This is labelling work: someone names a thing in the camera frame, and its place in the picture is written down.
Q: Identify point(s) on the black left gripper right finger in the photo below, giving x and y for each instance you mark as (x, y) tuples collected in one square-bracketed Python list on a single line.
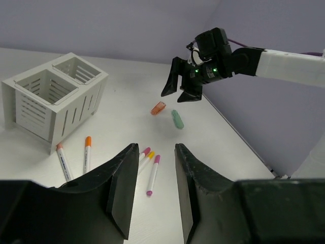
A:
[(207, 201)]

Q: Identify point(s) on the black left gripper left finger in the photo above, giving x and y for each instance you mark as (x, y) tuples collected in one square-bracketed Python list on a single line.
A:
[(99, 204)]

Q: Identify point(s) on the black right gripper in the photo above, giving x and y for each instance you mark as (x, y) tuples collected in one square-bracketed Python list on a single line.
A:
[(192, 78)]

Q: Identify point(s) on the orange capped white marker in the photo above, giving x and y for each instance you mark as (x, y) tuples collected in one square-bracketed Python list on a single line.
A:
[(87, 154)]

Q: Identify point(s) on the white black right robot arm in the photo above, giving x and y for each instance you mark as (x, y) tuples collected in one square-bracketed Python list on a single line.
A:
[(293, 67)]

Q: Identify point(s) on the white slotted stationery organizer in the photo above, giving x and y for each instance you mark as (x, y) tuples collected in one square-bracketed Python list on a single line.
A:
[(52, 100)]

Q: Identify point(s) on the yellow capped white marker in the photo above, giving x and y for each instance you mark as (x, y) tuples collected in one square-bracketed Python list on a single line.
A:
[(145, 161)]

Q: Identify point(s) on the pink capped white marker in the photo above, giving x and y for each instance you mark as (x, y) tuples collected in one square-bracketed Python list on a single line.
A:
[(144, 153)]

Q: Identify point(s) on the magenta capped white marker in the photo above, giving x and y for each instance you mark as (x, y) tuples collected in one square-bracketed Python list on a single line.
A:
[(152, 178)]

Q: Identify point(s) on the peach capped white marker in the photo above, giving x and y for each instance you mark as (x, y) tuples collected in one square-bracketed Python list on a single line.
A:
[(64, 163)]

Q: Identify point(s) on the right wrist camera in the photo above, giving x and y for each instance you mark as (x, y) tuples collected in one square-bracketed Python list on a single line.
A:
[(211, 44)]

